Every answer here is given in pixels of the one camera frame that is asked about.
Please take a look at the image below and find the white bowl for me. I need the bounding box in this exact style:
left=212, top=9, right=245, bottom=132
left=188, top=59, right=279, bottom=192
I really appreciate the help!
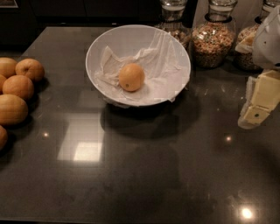
left=85, top=24, right=192, bottom=108

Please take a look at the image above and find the orange top row right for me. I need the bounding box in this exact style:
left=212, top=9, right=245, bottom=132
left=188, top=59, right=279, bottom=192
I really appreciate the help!
left=15, top=59, right=45, bottom=82

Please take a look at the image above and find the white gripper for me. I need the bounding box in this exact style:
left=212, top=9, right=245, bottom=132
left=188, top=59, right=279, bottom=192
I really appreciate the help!
left=235, top=5, right=280, bottom=130

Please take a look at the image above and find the glass jar of cereal right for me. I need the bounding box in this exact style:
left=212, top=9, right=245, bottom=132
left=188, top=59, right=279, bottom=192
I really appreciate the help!
left=234, top=0, right=280, bottom=72

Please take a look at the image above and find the glass jar of cereal left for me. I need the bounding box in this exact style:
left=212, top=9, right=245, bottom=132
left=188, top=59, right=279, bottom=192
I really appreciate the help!
left=156, top=0, right=191, bottom=49

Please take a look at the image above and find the white paper towel in bowl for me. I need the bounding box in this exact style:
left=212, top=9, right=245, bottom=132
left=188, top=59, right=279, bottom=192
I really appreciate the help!
left=94, top=29, right=188, bottom=103

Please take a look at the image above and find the orange bottom left edge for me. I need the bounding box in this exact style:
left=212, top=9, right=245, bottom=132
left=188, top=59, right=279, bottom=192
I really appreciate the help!
left=0, top=125, right=8, bottom=151

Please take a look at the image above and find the orange sliver left edge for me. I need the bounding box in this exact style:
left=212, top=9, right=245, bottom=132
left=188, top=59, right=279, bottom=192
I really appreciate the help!
left=0, top=74, right=7, bottom=94

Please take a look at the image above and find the large orange lower pile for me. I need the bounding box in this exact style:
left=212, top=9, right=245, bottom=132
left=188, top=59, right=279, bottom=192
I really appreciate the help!
left=0, top=94, right=29, bottom=126

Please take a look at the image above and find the glass jar of cereal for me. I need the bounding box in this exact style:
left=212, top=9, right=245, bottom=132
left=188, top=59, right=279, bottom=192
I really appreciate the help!
left=156, top=0, right=191, bottom=49
left=234, top=0, right=280, bottom=72
left=191, top=0, right=238, bottom=69

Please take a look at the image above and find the glass jar of cereal middle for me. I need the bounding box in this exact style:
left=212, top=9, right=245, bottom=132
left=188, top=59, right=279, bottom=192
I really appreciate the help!
left=191, top=0, right=238, bottom=69

